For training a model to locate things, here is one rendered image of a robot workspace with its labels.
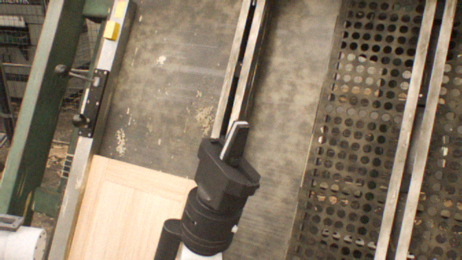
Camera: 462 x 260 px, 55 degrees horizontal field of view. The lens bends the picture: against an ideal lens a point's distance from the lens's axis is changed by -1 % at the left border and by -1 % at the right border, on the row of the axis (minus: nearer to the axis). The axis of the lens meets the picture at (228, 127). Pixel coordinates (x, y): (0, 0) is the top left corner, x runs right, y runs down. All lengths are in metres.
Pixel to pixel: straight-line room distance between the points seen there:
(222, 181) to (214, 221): 0.07
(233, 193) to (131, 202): 0.66
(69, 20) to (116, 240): 0.71
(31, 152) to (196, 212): 0.91
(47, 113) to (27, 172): 0.19
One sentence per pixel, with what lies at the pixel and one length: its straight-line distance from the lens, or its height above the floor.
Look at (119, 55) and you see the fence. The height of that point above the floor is 1.56.
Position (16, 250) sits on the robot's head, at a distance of 0.81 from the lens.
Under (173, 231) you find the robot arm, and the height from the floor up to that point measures 1.47.
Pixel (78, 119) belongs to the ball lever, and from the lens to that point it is 1.21.
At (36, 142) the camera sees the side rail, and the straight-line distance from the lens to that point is 1.51.
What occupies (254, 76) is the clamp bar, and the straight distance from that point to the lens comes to 1.12.
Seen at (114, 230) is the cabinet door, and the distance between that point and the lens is 1.28.
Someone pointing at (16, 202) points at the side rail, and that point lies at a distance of 1.52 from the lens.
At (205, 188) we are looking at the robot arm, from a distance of 0.67.
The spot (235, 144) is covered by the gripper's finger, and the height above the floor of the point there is 1.62.
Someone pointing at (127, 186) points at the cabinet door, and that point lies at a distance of 1.26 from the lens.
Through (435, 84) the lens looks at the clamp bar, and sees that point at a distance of 1.01.
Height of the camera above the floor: 1.89
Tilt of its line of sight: 24 degrees down
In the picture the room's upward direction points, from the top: straight up
